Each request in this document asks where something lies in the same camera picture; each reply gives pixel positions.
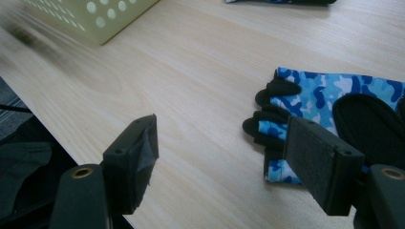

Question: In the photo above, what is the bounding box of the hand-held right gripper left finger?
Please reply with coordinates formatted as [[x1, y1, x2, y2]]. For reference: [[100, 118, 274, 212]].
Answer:
[[100, 114, 160, 216]]

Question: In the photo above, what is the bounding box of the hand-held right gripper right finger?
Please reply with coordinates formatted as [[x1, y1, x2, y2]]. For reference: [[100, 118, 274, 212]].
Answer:
[[283, 115, 366, 218]]

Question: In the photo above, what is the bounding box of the blue camouflage fingerless glove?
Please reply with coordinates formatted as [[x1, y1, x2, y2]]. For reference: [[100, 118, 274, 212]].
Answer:
[[242, 66, 405, 186], [224, 0, 338, 6]]

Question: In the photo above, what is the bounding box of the pale green perforated basket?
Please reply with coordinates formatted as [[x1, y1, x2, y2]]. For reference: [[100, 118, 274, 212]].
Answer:
[[19, 0, 160, 46]]

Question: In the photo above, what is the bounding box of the dark cloth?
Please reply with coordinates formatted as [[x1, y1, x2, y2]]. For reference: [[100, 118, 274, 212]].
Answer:
[[0, 141, 53, 220]]

